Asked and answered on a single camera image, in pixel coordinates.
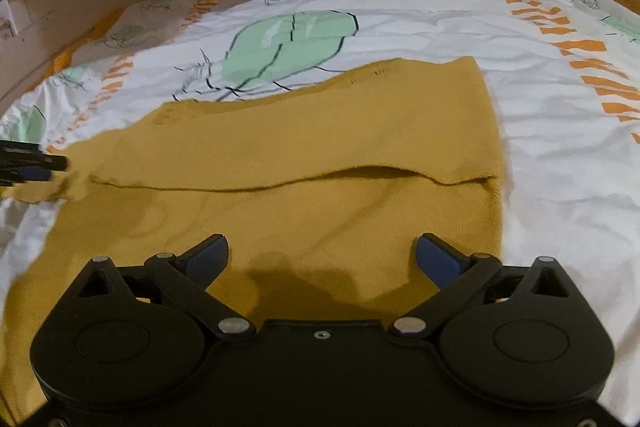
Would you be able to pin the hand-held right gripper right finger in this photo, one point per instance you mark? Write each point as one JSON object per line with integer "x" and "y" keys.
{"x": 436, "y": 261}

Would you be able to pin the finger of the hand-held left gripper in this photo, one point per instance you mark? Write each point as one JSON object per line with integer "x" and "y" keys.
{"x": 36, "y": 174}
{"x": 47, "y": 162}

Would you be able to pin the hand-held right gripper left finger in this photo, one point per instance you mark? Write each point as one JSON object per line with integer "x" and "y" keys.
{"x": 209, "y": 259}

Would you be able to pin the mustard yellow knit sweater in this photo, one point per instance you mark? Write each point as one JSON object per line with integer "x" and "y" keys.
{"x": 300, "y": 147}

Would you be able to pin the white printed duvet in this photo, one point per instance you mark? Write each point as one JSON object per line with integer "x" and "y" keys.
{"x": 410, "y": 27}

